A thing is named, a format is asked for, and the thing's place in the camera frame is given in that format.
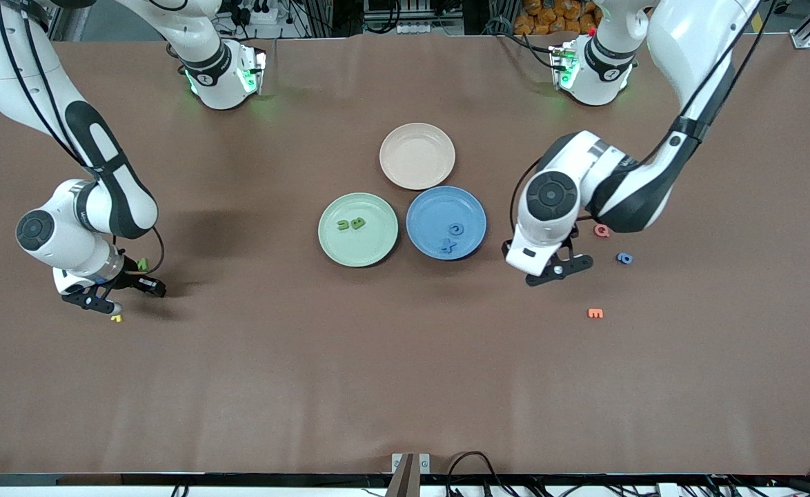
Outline blue plate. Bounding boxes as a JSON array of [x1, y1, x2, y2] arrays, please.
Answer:
[[406, 186, 487, 261]]

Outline pale pink plate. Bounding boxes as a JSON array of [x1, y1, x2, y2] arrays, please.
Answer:
[[379, 122, 457, 191]]

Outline light green plate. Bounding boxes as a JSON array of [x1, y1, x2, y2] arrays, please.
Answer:
[[318, 192, 399, 268]]

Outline brown table cover mat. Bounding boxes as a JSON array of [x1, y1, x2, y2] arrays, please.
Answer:
[[0, 33, 810, 477]]

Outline pile of orange items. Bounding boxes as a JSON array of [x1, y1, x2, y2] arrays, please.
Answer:
[[513, 0, 599, 37]]

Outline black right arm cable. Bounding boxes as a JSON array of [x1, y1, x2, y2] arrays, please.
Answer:
[[0, 0, 166, 277]]

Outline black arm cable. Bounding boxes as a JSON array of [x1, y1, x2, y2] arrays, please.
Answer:
[[0, 0, 166, 277], [508, 0, 775, 242]]

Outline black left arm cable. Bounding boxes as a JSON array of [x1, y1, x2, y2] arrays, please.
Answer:
[[508, 0, 775, 242]]

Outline black table edge rail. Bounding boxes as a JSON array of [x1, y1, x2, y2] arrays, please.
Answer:
[[0, 472, 810, 488]]

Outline black looped cable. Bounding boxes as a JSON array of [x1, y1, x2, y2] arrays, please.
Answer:
[[445, 451, 516, 497]]

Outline grey metal bracket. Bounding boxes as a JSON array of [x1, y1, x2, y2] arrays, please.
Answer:
[[391, 453, 431, 477]]

